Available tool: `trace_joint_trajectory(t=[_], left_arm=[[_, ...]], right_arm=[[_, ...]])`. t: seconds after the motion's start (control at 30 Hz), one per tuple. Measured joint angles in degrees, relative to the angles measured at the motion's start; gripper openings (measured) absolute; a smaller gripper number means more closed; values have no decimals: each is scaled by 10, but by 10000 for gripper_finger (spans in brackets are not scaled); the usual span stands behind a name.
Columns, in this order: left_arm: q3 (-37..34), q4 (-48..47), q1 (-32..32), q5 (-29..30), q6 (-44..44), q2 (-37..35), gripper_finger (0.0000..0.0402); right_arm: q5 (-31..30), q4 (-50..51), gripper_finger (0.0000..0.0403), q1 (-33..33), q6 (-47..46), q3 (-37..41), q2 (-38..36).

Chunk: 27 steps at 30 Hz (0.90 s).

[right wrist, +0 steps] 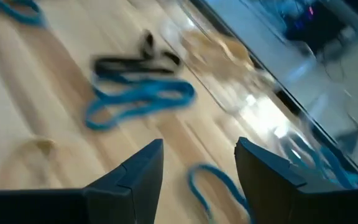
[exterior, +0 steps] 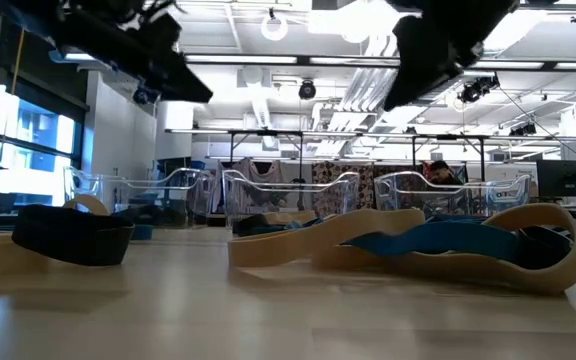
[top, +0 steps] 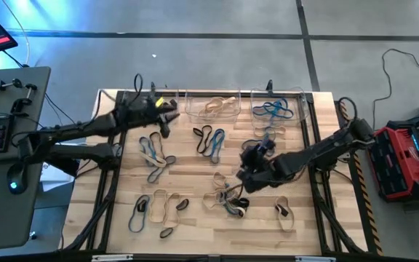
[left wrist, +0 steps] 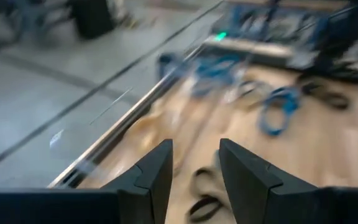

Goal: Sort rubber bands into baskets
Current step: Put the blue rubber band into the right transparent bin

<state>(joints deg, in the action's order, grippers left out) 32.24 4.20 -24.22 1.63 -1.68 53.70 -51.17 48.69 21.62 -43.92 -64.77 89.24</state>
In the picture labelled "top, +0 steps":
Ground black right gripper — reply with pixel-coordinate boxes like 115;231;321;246
236;140;298;194

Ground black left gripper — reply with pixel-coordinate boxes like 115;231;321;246
116;94;181;140

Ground clear plastic basket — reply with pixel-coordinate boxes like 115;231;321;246
184;88;242;124
249;86;311;127
121;88;180;123

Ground white paper sheet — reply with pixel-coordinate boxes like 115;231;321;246
39;162;76;192

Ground red and black equipment box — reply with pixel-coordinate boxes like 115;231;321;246
367;119;419;203

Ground black computer mouse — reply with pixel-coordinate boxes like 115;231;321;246
6;161;29;195

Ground grey side desk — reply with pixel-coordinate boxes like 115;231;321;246
0;66;52;253

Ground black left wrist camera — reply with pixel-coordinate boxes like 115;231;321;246
127;97;154;116

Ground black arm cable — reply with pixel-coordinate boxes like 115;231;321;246
132;73;145;96

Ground silver metal bracket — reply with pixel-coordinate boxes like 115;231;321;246
295;255;337;262
91;253;135;262

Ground black floor cable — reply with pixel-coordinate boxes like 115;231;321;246
371;48;419;130

